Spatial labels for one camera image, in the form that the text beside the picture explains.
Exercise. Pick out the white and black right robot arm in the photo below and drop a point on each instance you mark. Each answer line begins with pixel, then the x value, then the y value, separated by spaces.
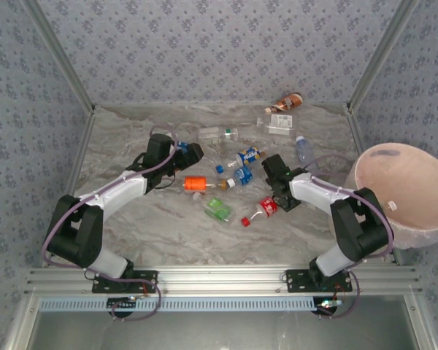
pixel 361 226

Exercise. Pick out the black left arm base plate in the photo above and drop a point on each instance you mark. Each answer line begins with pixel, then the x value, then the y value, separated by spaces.
pixel 146 280

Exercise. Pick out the aluminium frame leg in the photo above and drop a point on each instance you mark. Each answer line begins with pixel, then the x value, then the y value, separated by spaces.
pixel 419 324
pixel 20 324

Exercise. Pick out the grey metal sheet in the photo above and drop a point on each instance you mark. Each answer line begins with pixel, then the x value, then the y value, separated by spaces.
pixel 219 331

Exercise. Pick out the square clear bottle white label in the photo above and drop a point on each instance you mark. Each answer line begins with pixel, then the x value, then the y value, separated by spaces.
pixel 281 122

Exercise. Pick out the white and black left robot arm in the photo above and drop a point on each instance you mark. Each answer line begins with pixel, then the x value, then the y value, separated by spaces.
pixel 76 233

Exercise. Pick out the clear bottle blue label white cap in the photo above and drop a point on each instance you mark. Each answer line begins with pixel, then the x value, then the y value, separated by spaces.
pixel 183 146

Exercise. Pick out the red bottle cap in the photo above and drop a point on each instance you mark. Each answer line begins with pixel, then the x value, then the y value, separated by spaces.
pixel 245 221

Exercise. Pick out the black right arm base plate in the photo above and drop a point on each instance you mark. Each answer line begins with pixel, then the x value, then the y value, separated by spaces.
pixel 297 280

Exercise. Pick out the blue tinted bottle blue cap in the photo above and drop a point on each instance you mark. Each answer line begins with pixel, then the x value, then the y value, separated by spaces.
pixel 303 149

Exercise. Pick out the red cola label bottle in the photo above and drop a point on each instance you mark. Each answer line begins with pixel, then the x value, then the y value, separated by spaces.
pixel 268 206

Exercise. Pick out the green label clear bottle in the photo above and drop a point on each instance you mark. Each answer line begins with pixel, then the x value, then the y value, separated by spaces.
pixel 216 206

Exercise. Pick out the aluminium frame post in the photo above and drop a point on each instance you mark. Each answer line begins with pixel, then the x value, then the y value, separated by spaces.
pixel 61 54
pixel 380 54

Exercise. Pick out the pink bin with plastic liner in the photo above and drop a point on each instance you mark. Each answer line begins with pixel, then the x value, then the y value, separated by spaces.
pixel 405 189

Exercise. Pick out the clear bottle green neck band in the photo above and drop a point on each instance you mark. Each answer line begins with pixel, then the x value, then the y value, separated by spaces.
pixel 213 135

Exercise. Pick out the brown label plastic bottle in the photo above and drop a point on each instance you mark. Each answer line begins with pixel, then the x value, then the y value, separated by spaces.
pixel 288 101

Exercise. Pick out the blue Pocari label bottle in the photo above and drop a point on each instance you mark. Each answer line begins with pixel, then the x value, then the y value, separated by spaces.
pixel 244 174

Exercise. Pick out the wide aluminium frame beam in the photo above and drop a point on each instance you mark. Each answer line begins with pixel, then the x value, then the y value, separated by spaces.
pixel 219 280

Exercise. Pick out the orange label bottle brown cap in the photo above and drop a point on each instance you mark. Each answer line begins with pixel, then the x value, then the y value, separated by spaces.
pixel 195 183

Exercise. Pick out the small black circuit board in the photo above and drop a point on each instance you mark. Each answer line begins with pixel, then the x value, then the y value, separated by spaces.
pixel 326 304
pixel 121 303

